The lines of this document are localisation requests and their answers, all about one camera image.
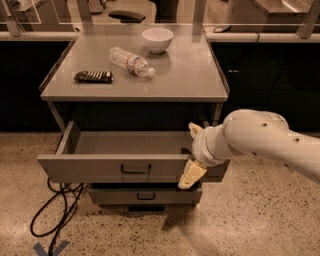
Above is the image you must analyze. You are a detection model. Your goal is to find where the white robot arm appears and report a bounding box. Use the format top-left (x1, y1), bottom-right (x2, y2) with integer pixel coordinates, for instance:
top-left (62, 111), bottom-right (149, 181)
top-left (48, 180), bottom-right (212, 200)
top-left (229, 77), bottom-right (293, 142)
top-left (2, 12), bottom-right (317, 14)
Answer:
top-left (178, 109), bottom-right (320, 189)

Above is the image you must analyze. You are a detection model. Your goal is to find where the white ceramic bowl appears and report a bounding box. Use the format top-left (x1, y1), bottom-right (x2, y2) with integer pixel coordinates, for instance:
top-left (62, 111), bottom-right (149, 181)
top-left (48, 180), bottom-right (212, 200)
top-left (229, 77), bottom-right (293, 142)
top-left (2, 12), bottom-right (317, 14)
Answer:
top-left (142, 28), bottom-right (174, 53)

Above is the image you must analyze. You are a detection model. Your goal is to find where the grey drawer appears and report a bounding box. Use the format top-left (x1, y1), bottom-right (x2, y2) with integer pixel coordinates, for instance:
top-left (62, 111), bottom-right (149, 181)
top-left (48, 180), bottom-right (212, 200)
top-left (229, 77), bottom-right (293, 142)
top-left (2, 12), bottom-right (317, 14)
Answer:
top-left (37, 120), bottom-right (232, 184)
top-left (89, 183), bottom-right (202, 205)

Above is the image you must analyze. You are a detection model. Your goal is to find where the black office chair seat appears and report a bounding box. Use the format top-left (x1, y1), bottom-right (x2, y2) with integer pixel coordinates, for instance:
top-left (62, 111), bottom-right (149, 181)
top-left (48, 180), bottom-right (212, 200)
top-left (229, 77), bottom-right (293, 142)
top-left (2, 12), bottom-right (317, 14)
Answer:
top-left (109, 10), bottom-right (146, 23)

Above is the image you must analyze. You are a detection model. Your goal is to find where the blue floor tape marker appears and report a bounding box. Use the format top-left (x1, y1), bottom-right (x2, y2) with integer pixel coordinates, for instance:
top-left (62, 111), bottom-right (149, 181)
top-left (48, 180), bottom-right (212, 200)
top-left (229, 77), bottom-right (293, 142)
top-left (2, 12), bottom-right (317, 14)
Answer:
top-left (33, 241), bottom-right (70, 256)

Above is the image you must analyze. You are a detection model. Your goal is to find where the grey bottom drawer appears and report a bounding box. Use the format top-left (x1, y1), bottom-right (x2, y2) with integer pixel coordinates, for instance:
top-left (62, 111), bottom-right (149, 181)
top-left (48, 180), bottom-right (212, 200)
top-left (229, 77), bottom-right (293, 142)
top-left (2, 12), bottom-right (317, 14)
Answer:
top-left (89, 183), bottom-right (202, 205)

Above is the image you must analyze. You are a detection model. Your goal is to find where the dark striped snack bag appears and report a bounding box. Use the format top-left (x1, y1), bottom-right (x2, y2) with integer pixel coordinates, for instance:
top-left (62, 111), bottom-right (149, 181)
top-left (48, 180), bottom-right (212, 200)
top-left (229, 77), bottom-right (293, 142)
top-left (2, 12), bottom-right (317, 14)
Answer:
top-left (74, 71), bottom-right (113, 84)

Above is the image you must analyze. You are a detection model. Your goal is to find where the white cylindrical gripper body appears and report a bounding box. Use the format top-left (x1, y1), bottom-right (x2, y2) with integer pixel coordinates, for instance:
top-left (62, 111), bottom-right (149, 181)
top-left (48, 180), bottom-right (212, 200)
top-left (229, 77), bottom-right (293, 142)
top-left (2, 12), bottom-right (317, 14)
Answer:
top-left (192, 125), bottom-right (233, 167)

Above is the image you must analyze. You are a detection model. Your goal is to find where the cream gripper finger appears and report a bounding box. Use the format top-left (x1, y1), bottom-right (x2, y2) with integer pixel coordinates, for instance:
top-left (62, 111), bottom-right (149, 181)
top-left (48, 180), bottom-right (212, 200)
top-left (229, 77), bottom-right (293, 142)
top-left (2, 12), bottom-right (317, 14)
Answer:
top-left (188, 122), bottom-right (203, 139)
top-left (178, 159), bottom-right (207, 189)

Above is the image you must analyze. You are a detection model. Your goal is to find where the grey top drawer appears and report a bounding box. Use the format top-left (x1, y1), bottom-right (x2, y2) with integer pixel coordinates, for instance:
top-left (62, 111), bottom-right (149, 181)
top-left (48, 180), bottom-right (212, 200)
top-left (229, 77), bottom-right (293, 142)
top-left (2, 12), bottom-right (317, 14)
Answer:
top-left (37, 120), bottom-right (232, 184)

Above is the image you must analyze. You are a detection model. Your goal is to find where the grey drawer cabinet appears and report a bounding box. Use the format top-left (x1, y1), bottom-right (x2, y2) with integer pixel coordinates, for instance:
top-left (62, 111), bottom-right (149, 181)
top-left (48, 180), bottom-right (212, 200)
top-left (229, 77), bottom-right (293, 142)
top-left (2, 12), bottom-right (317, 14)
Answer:
top-left (38, 24), bottom-right (229, 207)

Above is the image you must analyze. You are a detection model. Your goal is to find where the black floor cable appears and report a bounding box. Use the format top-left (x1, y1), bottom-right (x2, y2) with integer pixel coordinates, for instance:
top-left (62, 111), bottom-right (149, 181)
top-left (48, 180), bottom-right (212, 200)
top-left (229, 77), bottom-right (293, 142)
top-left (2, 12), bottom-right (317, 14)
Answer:
top-left (29, 178), bottom-right (88, 256)

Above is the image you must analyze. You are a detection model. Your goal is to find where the clear plastic water bottle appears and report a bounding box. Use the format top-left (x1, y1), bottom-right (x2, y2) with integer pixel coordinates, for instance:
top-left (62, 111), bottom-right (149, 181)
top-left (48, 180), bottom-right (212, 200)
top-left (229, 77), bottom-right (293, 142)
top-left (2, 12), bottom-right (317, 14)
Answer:
top-left (109, 47), bottom-right (155, 79)

